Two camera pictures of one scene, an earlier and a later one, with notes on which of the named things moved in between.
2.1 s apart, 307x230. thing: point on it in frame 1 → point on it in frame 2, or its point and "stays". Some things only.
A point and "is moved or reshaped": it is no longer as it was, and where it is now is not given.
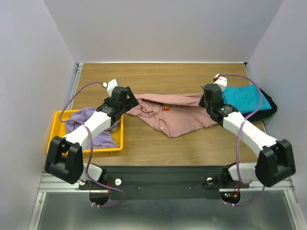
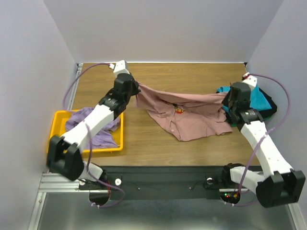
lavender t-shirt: (104, 139) stays
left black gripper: (131, 100) → (134, 86)
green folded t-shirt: (266, 118) stays
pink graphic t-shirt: (174, 113) is moved or reshaped
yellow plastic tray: (58, 129) stays
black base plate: (163, 182) stays
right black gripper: (204, 101) → (228, 101)
